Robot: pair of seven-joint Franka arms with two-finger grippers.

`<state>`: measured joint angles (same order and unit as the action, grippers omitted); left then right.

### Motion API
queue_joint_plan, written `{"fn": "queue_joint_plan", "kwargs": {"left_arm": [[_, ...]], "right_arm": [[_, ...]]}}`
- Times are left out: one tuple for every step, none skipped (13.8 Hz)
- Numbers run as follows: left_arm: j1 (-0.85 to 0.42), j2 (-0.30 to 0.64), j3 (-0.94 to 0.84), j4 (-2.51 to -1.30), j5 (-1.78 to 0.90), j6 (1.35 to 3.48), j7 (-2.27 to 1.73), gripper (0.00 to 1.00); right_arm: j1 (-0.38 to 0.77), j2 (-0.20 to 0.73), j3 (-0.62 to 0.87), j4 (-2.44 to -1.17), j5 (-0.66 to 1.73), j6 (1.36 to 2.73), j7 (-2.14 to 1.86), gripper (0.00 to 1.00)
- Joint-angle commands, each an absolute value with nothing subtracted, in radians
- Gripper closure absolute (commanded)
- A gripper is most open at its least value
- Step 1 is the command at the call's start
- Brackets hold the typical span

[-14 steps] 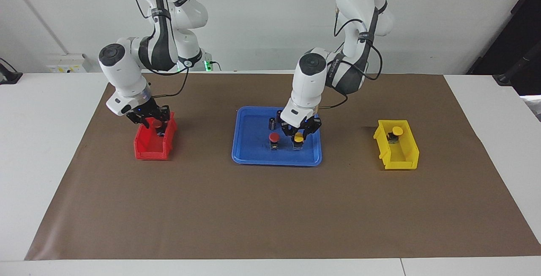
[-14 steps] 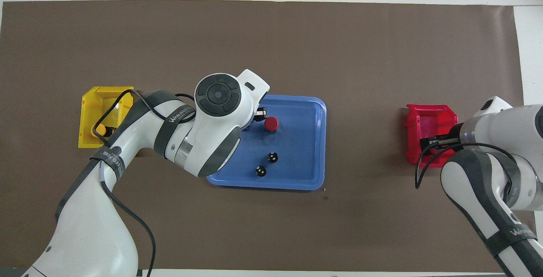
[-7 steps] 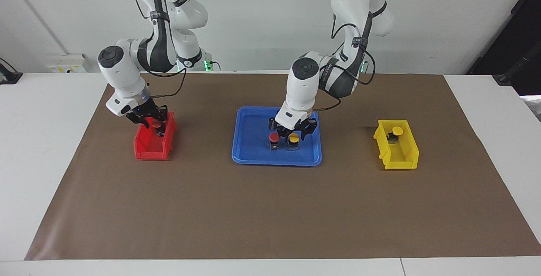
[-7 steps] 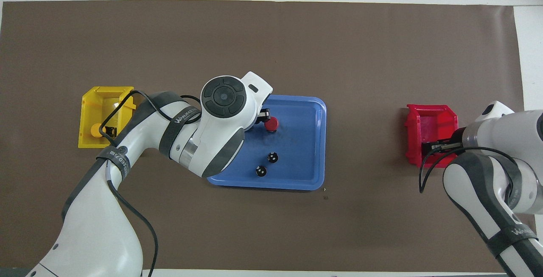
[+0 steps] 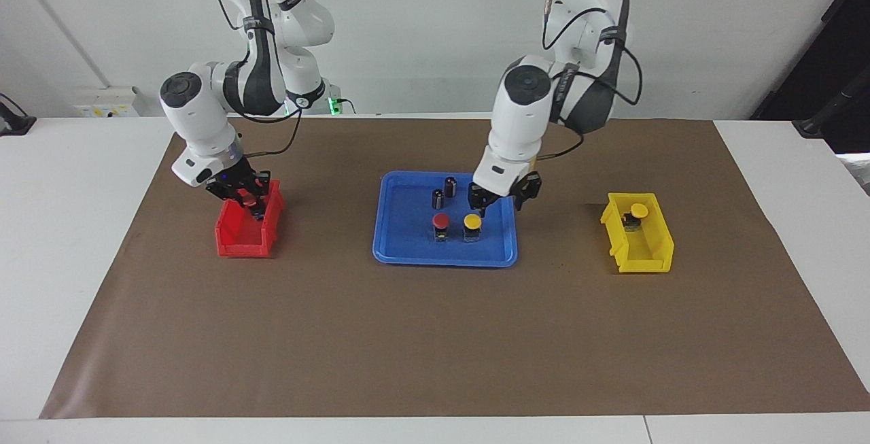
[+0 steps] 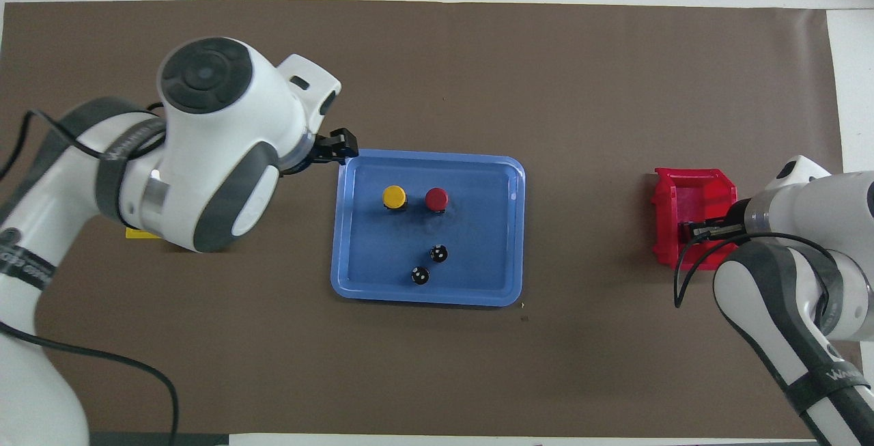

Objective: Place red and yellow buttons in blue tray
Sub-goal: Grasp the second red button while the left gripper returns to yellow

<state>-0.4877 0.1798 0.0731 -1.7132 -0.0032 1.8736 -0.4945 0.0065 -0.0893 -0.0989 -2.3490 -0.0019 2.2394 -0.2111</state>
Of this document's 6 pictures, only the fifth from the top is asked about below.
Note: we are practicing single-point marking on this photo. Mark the brown paper table mat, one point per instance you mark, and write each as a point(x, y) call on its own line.
point(408, 335)

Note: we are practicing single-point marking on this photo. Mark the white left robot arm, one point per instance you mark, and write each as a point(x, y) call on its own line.
point(523, 117)

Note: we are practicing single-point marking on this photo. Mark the dark side panel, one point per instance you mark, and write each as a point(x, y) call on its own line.
point(815, 36)

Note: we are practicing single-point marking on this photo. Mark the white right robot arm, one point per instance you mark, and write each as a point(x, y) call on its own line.
point(197, 117)

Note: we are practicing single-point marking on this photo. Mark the blue plastic tray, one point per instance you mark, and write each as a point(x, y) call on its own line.
point(408, 247)

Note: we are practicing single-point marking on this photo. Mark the black stand pole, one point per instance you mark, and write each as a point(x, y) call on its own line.
point(822, 117)

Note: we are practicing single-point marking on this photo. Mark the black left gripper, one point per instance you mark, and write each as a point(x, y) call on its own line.
point(527, 189)

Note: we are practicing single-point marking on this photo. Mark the black cylindrical capacitor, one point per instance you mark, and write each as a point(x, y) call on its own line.
point(438, 198)
point(450, 185)

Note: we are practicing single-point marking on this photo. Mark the yellow push button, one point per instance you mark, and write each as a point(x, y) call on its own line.
point(639, 211)
point(472, 221)

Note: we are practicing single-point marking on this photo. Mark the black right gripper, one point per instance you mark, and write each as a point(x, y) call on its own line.
point(241, 182)

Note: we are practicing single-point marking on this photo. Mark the red plastic bin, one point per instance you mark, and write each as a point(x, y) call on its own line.
point(238, 243)

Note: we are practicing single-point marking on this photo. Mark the black table clamp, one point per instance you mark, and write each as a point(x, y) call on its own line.
point(13, 121)

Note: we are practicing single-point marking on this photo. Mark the yellow plastic bin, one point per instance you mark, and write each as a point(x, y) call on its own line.
point(646, 257)

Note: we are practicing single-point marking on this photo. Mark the white wall socket strip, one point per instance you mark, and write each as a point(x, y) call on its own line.
point(105, 100)

